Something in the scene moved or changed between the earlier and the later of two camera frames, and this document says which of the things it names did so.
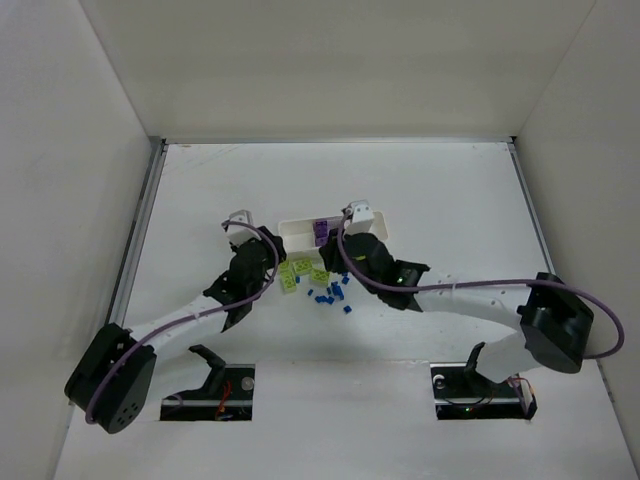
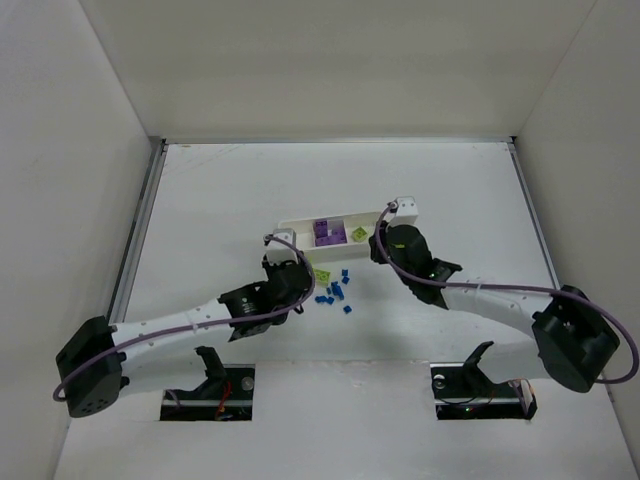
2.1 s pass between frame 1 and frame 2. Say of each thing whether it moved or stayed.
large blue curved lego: stayed
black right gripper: moved
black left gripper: moved
